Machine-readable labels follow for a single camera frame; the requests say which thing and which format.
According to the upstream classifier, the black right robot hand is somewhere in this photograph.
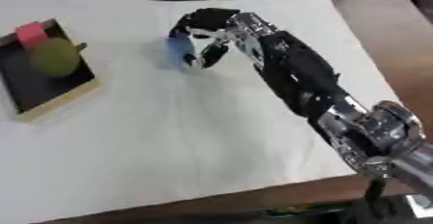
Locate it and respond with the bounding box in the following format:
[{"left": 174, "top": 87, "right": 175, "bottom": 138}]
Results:
[{"left": 167, "top": 7, "right": 243, "bottom": 70}]

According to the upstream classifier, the blue block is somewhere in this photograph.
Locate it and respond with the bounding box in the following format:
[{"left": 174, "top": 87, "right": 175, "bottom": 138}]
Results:
[{"left": 162, "top": 36, "right": 196, "bottom": 70}]

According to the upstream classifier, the tan box with black inside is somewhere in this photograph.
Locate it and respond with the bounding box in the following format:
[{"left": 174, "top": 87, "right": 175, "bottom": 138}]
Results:
[{"left": 0, "top": 17, "right": 101, "bottom": 123}]

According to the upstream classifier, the green toy fruit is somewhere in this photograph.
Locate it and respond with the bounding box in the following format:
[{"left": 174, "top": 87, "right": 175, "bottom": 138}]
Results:
[{"left": 28, "top": 38, "right": 90, "bottom": 79}]

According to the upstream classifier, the red block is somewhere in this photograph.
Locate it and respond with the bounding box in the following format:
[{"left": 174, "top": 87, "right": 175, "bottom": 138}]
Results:
[{"left": 14, "top": 21, "right": 51, "bottom": 52}]

